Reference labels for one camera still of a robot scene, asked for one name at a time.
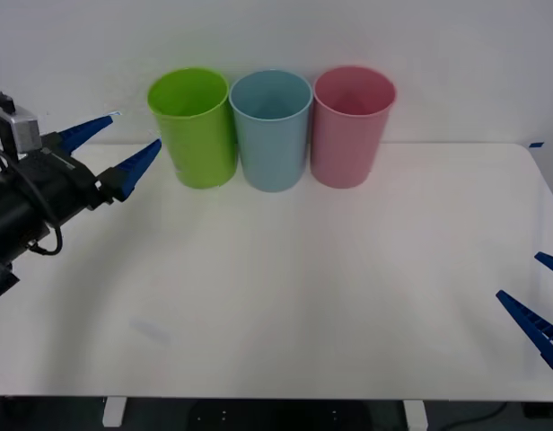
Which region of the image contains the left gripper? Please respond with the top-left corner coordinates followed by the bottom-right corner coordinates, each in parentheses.
top-left (19, 111), bottom-right (163, 224)

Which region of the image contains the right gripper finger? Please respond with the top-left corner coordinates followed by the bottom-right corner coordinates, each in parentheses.
top-left (533, 251), bottom-right (553, 280)
top-left (496, 289), bottom-right (553, 378)

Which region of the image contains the pink plastic bin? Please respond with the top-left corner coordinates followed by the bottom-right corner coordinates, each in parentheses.
top-left (311, 65), bottom-right (398, 189)

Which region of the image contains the pale blue plastic bin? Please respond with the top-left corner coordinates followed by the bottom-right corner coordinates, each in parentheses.
top-left (228, 68), bottom-right (314, 193)

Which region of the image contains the green plastic bin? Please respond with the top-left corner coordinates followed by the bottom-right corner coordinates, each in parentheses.
top-left (146, 66), bottom-right (238, 190)

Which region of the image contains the black floor cable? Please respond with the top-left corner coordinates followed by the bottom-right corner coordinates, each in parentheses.
top-left (431, 400), bottom-right (509, 428)

